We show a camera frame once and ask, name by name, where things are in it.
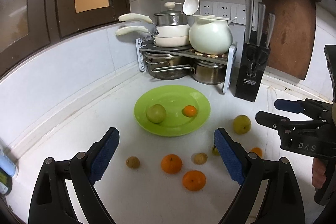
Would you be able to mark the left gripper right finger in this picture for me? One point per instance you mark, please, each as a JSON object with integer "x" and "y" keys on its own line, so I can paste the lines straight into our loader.
{"x": 282, "y": 202}

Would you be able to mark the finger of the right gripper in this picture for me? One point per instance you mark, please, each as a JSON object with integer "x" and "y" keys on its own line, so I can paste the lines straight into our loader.
{"x": 283, "y": 124}
{"x": 311, "y": 108}

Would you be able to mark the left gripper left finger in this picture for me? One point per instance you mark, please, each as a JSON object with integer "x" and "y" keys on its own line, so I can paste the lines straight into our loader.
{"x": 51, "y": 202}

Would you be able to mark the small orange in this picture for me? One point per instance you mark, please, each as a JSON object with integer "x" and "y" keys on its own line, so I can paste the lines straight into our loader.
{"x": 258, "y": 151}

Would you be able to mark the yellow pear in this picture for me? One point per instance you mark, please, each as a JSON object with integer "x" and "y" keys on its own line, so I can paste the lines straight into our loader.
{"x": 242, "y": 124}

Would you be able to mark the green tomato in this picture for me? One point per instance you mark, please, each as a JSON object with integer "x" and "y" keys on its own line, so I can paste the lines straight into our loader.
{"x": 215, "y": 150}

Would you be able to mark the brown kiwi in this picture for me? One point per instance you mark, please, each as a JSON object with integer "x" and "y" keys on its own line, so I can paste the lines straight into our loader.
{"x": 200, "y": 158}
{"x": 133, "y": 162}

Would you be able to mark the large orange mandarin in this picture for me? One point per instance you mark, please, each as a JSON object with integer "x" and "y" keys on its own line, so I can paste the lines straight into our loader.
{"x": 194, "y": 180}

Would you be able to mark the small orange mandarin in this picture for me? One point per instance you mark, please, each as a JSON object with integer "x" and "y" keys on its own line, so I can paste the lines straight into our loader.
{"x": 190, "y": 111}

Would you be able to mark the orange with stem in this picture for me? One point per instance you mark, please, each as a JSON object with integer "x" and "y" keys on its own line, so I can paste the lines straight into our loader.
{"x": 171, "y": 164}

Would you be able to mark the green apple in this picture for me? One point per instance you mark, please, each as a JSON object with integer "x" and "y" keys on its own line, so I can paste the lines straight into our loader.
{"x": 156, "y": 113}

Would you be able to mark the person's right hand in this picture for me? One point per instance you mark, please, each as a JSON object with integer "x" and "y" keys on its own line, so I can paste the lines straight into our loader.
{"x": 318, "y": 173}

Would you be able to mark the black knife block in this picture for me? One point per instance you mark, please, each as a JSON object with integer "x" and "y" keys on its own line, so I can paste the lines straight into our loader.
{"x": 255, "y": 53}

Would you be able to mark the green dish soap bottle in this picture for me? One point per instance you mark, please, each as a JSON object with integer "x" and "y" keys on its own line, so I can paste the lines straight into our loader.
{"x": 6, "y": 183}

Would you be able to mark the white blue pump bottle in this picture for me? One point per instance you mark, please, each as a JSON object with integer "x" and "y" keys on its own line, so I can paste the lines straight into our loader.
{"x": 8, "y": 165}

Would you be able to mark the wooden cutting board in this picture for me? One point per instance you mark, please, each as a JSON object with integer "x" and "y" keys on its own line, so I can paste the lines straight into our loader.
{"x": 292, "y": 41}

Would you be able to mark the grey pot rack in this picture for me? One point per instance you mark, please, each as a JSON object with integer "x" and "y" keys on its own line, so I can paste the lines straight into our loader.
{"x": 146, "y": 45}

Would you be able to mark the steel pot under rack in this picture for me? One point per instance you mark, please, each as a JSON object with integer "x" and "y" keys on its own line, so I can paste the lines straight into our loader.
{"x": 209, "y": 73}

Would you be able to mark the green plastic plate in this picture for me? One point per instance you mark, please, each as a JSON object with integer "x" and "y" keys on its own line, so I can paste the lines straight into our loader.
{"x": 173, "y": 98}

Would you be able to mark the white ceramic pot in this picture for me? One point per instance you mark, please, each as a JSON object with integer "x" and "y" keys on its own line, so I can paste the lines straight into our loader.
{"x": 210, "y": 34}

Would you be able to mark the steel pan under rack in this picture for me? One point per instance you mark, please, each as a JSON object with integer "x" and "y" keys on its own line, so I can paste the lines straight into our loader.
{"x": 167, "y": 67}

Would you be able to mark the cream saucepan lower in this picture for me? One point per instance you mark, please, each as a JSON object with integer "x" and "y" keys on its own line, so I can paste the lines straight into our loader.
{"x": 171, "y": 42}

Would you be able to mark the cream saucepan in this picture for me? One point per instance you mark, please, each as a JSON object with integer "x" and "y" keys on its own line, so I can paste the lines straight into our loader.
{"x": 171, "y": 42}
{"x": 159, "y": 31}

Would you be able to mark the cream saucepan upper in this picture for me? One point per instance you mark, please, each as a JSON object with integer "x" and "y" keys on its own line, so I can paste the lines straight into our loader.
{"x": 159, "y": 31}

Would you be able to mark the white ladle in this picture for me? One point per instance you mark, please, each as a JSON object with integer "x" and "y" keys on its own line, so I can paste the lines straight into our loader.
{"x": 190, "y": 7}

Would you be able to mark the steel pot with lid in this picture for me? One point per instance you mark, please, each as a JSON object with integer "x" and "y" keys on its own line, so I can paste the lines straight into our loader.
{"x": 170, "y": 16}

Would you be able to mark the wall power sockets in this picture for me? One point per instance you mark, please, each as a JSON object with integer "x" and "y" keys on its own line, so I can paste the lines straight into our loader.
{"x": 232, "y": 11}

